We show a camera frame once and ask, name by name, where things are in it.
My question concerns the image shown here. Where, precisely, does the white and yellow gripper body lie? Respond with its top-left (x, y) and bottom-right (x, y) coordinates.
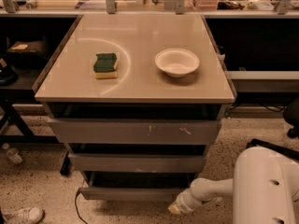
top-left (168, 193), bottom-right (192, 215)

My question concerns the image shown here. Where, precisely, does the grey bottom drawer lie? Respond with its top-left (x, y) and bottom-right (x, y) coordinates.
top-left (80, 171), bottom-right (196, 202)

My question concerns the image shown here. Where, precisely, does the grey drawer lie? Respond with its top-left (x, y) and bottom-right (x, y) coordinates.
top-left (80, 171), bottom-right (196, 202)
top-left (69, 154), bottom-right (206, 173)
top-left (49, 119), bottom-right (221, 145)

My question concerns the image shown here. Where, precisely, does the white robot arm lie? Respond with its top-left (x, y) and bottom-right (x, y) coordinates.
top-left (168, 147), bottom-right (299, 224)

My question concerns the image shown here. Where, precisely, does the grey middle drawer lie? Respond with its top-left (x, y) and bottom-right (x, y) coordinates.
top-left (69, 154), bottom-right (206, 173)

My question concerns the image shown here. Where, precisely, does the grey drawer cabinet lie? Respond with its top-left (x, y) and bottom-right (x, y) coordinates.
top-left (32, 12), bottom-right (237, 203)

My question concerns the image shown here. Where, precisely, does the grey top drawer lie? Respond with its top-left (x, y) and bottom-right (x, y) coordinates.
top-left (49, 119), bottom-right (221, 145)

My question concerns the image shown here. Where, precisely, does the black office chair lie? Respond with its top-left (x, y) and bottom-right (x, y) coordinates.
top-left (247, 98), bottom-right (299, 161)

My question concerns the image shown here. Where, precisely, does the white paper bowl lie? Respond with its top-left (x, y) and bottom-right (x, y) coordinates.
top-left (155, 49), bottom-right (200, 77)

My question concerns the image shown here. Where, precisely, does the white sneaker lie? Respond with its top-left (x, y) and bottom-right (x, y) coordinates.
top-left (1, 207), bottom-right (45, 224)

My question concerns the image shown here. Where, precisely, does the green and yellow sponge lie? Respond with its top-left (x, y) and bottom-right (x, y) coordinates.
top-left (93, 53), bottom-right (119, 79)

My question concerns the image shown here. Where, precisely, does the clear plastic bottle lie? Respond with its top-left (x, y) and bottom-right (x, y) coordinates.
top-left (2, 143), bottom-right (22, 164)

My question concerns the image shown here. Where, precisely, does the black bag with label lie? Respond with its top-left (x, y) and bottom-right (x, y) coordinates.
top-left (6, 40), bottom-right (49, 69)

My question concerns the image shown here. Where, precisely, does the black power cable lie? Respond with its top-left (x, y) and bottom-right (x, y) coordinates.
top-left (73, 188), bottom-right (83, 224)

